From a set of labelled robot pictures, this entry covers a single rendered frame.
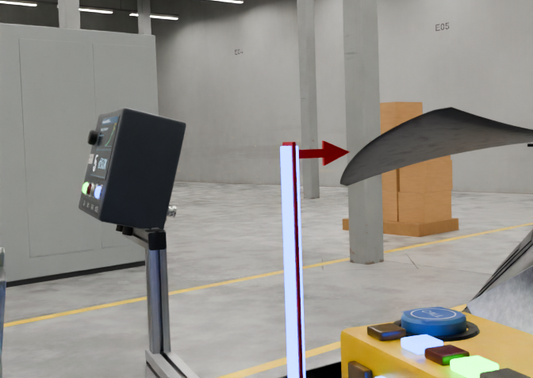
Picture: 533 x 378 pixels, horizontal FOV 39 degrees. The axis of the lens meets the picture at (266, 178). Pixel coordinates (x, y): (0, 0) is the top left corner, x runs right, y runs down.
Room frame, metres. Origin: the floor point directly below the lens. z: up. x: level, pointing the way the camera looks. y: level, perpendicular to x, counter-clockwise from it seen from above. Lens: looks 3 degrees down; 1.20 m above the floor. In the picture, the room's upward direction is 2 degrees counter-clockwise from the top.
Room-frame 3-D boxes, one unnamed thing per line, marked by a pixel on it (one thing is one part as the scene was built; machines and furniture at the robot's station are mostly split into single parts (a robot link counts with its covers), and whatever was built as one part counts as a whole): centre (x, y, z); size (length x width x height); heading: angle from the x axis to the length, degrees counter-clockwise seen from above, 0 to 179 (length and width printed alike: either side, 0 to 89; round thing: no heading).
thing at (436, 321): (0.46, -0.10, 1.08); 0.04 x 0.04 x 0.02
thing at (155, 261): (1.19, 0.18, 0.96); 0.03 x 0.03 x 0.20; 21
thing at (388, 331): (0.45, -0.07, 1.08); 0.02 x 0.02 x 0.01; 21
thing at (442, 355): (0.40, -0.09, 1.08); 0.02 x 0.02 x 0.01; 21
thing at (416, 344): (0.42, -0.09, 1.08); 0.02 x 0.02 x 0.01; 21
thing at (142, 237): (1.29, 0.22, 1.04); 0.24 x 0.03 x 0.03; 21
